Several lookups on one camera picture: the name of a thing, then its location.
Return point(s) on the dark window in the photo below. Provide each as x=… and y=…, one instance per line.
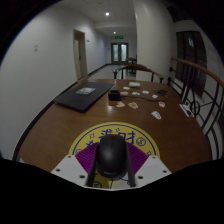
x=190, y=61

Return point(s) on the green exit sign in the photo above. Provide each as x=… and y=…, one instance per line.
x=119, y=37

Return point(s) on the wooden armchair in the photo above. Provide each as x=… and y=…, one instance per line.
x=138, y=67

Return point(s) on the white tag with red mark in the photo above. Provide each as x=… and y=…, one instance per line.
x=161, y=104

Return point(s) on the small black box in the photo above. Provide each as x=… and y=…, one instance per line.
x=114, y=95

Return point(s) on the round yellow cartoon mouse pad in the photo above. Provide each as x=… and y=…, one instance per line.
x=113, y=128

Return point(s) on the small beige piece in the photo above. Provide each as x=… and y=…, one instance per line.
x=133, y=105
x=120, y=104

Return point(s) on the black computer mouse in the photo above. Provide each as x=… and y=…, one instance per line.
x=111, y=155

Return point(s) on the white wall switch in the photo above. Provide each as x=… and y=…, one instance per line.
x=35, y=48

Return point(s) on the double glass door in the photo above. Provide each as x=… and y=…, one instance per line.
x=119, y=53

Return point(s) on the open side door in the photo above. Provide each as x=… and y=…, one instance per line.
x=80, y=55

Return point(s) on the flat white box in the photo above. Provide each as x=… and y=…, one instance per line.
x=134, y=84

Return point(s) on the small white card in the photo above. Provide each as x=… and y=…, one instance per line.
x=145, y=92
x=135, y=93
x=155, y=96
x=156, y=115
x=126, y=88

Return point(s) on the dark closed laptop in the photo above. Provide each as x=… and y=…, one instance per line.
x=83, y=96

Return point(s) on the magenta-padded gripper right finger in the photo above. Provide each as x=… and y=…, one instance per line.
x=153, y=170

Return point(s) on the black railing with wooden handrail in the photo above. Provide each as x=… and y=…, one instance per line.
x=200, y=68

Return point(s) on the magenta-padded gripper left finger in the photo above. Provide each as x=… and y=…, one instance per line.
x=68, y=168

